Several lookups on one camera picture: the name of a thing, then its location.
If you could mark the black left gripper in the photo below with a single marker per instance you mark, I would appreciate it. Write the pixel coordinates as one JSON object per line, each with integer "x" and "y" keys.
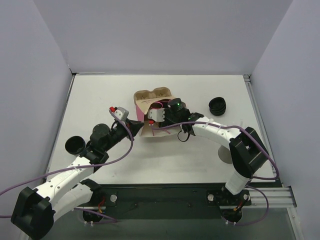
{"x": 131, "y": 127}

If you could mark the pink and cream paper bag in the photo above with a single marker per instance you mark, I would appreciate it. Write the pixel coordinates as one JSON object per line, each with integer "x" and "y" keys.
{"x": 142, "y": 109}

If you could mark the black paper cup with lettering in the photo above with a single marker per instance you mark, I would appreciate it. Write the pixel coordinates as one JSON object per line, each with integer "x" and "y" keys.
{"x": 75, "y": 145}

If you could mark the stack of black cup lids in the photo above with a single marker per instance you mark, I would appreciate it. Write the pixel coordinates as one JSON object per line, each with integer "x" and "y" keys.
{"x": 217, "y": 106}

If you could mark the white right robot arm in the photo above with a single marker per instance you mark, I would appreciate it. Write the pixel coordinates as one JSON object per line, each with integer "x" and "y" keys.
{"x": 248, "y": 154}

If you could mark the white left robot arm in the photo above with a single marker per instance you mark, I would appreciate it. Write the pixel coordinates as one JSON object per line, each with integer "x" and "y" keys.
{"x": 37, "y": 209}

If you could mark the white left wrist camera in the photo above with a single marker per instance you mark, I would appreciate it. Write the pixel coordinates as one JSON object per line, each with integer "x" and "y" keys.
{"x": 119, "y": 113}

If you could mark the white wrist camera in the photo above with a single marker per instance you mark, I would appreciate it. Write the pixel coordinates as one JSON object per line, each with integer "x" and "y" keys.
{"x": 156, "y": 117}
{"x": 119, "y": 113}

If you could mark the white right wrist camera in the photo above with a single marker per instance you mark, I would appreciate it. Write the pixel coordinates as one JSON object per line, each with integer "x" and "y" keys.
{"x": 156, "y": 117}

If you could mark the grey cup with cable ties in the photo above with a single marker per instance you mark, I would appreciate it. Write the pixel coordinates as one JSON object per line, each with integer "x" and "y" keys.
{"x": 224, "y": 153}

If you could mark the aluminium frame rail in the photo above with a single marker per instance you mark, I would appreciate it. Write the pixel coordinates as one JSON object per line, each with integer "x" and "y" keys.
{"x": 278, "y": 197}

